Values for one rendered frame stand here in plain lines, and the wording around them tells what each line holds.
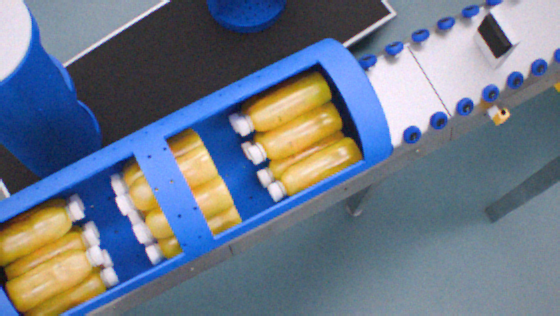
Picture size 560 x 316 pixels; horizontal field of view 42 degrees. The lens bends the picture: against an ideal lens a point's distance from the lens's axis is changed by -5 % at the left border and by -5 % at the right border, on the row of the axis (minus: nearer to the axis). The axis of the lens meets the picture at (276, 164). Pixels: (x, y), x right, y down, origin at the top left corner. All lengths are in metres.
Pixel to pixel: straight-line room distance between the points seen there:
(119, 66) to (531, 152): 1.52
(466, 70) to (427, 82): 0.11
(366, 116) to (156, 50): 1.34
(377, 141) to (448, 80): 0.40
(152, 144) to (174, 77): 1.21
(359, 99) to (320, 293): 1.25
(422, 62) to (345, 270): 1.01
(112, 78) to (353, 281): 1.09
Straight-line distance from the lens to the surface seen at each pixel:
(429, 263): 2.71
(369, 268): 2.67
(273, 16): 2.68
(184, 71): 2.67
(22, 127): 2.06
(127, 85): 2.68
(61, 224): 1.57
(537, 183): 2.32
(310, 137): 1.61
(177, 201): 1.44
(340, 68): 1.51
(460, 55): 1.91
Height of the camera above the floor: 2.62
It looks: 75 degrees down
